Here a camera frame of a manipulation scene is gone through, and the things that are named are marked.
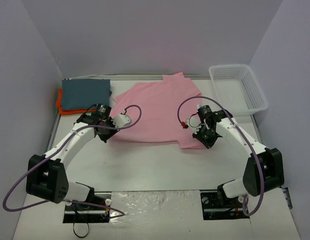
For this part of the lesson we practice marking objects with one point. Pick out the pink t-shirt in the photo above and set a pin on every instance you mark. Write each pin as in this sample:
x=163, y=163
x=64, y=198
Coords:
x=161, y=106

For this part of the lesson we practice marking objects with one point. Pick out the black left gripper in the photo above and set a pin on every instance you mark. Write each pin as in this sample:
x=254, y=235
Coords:
x=106, y=132

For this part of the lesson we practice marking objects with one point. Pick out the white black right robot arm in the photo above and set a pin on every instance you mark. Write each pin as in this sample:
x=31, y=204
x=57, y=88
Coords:
x=264, y=166

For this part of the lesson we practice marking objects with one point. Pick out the folded teal blue t-shirt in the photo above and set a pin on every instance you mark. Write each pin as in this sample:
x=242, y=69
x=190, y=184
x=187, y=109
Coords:
x=81, y=93

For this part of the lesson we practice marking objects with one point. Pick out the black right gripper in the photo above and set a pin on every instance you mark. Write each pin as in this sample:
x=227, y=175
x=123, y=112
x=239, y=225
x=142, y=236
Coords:
x=208, y=139

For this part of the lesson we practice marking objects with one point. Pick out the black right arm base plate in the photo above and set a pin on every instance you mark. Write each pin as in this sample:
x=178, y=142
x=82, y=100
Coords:
x=214, y=210

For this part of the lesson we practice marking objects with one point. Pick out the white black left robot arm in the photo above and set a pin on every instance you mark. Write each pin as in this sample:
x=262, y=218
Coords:
x=48, y=179

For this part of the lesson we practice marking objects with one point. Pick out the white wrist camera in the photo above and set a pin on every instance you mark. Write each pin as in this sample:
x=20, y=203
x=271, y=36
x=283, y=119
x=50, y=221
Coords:
x=193, y=123
x=121, y=120

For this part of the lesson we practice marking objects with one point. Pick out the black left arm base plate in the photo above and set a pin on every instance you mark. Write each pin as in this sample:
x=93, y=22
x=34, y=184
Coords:
x=84, y=214

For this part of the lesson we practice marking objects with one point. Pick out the white plastic basket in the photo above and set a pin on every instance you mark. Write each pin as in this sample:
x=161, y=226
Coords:
x=237, y=89

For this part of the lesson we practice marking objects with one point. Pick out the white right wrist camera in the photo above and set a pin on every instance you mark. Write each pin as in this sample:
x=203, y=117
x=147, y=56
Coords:
x=193, y=123

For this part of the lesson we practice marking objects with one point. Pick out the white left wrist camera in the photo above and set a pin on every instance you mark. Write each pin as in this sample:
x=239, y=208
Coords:
x=121, y=120

